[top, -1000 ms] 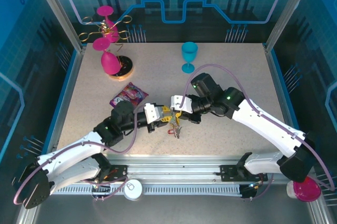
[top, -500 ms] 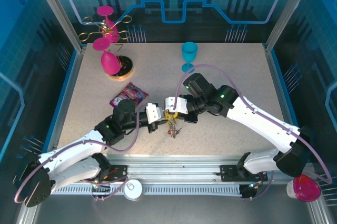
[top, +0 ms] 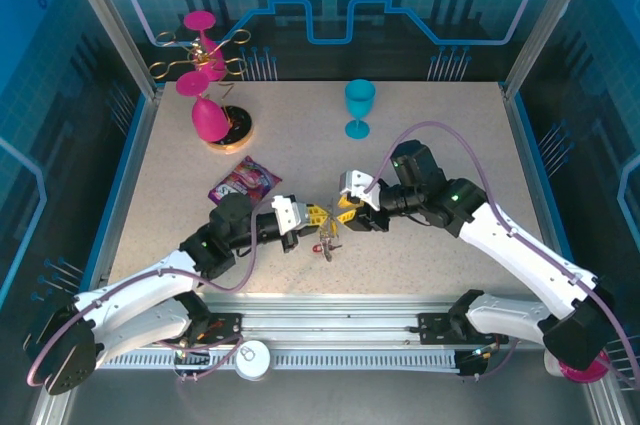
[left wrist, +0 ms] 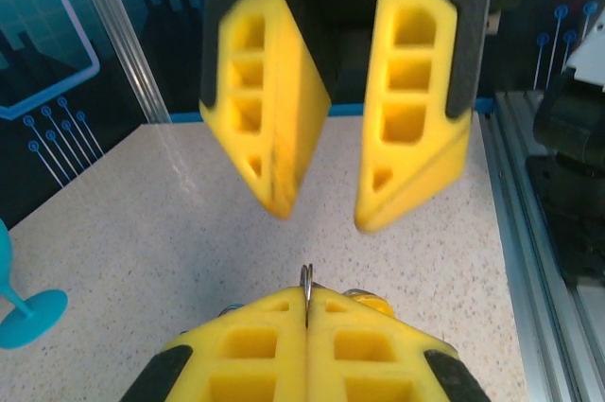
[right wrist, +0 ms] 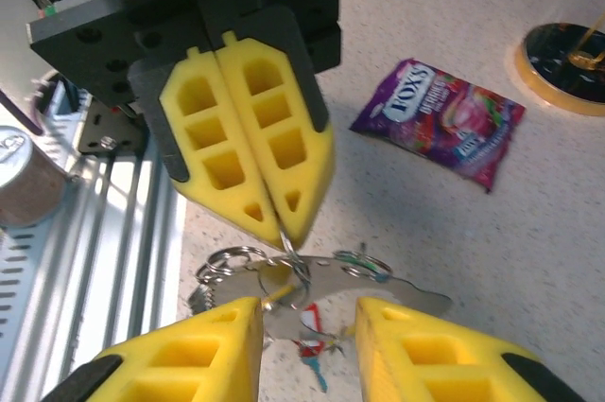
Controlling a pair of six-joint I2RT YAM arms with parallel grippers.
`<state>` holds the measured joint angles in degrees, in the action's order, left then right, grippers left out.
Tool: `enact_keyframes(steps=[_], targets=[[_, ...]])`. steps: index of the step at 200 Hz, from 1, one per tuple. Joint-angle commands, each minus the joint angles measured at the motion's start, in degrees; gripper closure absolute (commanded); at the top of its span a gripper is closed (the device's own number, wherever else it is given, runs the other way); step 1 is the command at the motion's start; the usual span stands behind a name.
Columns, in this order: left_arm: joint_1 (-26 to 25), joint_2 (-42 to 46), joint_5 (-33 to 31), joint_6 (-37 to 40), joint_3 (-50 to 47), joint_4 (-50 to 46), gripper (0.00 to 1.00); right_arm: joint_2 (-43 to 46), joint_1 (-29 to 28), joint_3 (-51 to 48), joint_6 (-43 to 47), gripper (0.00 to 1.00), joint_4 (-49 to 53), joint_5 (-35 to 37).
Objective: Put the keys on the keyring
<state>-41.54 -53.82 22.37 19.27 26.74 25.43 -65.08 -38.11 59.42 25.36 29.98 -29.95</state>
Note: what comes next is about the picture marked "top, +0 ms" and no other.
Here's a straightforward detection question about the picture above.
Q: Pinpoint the gold wire glass rack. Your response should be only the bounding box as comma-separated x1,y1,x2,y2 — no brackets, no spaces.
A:
148,28,252,121

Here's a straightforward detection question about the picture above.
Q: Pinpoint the white pull-tab can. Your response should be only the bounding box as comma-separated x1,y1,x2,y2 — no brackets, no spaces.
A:
234,339,272,380

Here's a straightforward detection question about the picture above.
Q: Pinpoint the silver key bunch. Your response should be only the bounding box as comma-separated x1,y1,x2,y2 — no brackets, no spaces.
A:
315,217,346,264

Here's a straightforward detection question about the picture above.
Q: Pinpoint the aluminium mounting rail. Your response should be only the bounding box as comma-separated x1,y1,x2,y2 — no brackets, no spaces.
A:
134,293,549,349

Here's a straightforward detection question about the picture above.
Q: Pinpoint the pink plastic goblet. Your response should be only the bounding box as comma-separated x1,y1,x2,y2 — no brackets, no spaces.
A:
175,71,229,144
182,10,227,82

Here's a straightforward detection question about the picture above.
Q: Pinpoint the purple snack packet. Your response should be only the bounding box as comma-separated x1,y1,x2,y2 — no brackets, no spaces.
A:
207,155,282,206

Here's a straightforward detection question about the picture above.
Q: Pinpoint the white slotted cable duct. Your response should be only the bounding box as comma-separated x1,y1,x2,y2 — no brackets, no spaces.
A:
99,348,459,372

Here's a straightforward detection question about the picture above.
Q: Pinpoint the round dark rack base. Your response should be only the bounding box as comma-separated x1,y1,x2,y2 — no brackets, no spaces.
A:
208,104,255,150

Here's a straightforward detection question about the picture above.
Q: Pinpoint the white paper cup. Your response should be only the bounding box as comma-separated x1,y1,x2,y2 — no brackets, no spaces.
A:
543,349,566,377

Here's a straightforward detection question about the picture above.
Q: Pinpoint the pink bowl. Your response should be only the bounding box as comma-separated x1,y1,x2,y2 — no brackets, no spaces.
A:
559,350,612,385

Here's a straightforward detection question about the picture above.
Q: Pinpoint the aluminium frame post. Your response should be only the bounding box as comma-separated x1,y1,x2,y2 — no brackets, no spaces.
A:
499,0,604,99
54,0,166,99

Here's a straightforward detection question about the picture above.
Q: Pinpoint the teal plastic goblet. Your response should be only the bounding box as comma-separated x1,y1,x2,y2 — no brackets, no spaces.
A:
343,78,377,140

